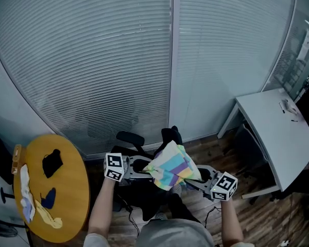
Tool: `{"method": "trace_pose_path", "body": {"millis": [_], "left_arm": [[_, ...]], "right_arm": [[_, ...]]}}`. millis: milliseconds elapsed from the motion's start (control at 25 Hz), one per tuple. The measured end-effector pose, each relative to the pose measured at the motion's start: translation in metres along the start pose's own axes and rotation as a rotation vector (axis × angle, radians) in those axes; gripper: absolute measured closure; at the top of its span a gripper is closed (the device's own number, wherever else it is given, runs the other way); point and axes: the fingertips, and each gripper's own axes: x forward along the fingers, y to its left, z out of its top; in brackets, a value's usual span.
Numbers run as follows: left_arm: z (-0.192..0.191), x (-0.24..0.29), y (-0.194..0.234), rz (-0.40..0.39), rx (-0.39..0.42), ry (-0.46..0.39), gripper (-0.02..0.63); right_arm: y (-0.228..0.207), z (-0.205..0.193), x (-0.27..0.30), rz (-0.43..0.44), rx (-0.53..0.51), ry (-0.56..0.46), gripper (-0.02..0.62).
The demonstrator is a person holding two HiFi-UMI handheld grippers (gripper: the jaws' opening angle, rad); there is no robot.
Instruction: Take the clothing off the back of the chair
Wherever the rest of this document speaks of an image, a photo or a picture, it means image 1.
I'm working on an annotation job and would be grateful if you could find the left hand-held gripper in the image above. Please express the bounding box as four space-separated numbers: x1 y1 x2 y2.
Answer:
103 152 155 186

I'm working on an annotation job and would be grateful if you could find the small wooden holder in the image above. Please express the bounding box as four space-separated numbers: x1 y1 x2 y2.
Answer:
11 144 22 175

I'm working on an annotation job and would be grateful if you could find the black office chair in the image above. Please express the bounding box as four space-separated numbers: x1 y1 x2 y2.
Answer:
115 125 186 222

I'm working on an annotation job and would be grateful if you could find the person's black trouser leg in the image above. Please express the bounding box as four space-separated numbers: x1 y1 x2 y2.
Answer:
167 193 202 224

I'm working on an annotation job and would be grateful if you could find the white and lavender cloth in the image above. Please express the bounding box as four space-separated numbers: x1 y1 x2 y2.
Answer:
19 164 36 223

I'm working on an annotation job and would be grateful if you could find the black floor cable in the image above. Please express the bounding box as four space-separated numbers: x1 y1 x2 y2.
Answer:
117 193 141 238
203 206 222 228

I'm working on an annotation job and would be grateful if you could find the black mesh chair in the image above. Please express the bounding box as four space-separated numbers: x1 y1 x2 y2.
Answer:
233 123 271 181

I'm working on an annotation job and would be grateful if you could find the navy blue cloth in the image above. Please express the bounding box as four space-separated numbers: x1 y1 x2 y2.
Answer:
40 187 57 210

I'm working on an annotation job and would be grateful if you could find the black cloth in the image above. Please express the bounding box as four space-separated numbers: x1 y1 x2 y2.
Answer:
42 148 64 179

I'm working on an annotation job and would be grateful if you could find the person's grey shirt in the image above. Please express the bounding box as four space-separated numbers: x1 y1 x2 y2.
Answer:
82 218 255 247

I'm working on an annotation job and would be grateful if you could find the person's left forearm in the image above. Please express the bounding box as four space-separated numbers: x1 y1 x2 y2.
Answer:
88 177 119 236

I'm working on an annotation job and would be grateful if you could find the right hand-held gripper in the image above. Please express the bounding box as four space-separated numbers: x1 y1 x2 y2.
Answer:
186 164 238 202

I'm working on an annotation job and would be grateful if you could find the grey window frame post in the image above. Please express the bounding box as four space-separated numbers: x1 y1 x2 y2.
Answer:
168 0 181 128

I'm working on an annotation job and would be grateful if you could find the person's right forearm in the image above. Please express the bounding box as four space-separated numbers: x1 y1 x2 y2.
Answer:
219 197 245 244

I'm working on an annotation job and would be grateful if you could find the narrow window blind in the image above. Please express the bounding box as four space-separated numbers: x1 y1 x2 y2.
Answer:
169 0 297 142

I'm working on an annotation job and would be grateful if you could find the round wooden table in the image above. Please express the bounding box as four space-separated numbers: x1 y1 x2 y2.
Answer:
12 134 91 243

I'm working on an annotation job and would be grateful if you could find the wide window blind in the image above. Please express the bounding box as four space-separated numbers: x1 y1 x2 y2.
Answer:
0 0 174 156

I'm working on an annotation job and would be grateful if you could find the white desk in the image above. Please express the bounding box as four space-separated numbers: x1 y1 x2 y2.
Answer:
217 87 309 200

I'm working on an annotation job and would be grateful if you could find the black round-foot stand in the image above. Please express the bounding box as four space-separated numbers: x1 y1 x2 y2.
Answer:
0 187 15 204

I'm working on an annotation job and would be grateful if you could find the yellow cloth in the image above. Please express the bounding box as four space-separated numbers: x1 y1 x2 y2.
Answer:
34 199 63 230

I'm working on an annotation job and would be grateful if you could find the pastel striped clothing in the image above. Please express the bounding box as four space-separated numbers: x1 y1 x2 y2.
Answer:
142 139 202 191

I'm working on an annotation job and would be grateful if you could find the white object on desk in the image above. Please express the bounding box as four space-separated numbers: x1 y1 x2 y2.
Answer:
284 99 298 116

